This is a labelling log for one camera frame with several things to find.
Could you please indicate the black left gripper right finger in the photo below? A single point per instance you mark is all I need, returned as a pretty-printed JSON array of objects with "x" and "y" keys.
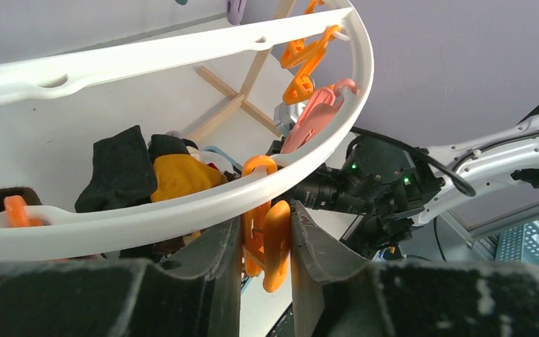
[{"x": 334, "y": 289}]

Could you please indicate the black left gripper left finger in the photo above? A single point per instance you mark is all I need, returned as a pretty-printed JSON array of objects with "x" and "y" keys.
[{"x": 200, "y": 289}]

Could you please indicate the orange clothespin clip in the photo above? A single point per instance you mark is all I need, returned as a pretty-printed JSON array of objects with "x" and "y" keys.
[
  {"x": 16, "y": 213},
  {"x": 267, "y": 243}
]

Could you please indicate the white round clip hanger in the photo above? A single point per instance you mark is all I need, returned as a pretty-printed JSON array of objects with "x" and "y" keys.
[{"x": 53, "y": 109}]

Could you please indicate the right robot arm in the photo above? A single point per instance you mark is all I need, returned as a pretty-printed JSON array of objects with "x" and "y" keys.
[{"x": 395, "y": 187}]

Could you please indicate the pile of mixed socks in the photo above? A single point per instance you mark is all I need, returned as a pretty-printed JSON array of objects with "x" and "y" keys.
[{"x": 127, "y": 171}]

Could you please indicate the spare light blue basket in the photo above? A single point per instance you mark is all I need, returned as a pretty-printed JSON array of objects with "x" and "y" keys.
[{"x": 530, "y": 246}]

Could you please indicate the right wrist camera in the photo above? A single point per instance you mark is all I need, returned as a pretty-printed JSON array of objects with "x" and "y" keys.
[{"x": 286, "y": 116}]

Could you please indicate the wooden clothes rack frame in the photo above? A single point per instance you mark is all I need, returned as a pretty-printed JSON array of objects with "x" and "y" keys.
[{"x": 236, "y": 99}]

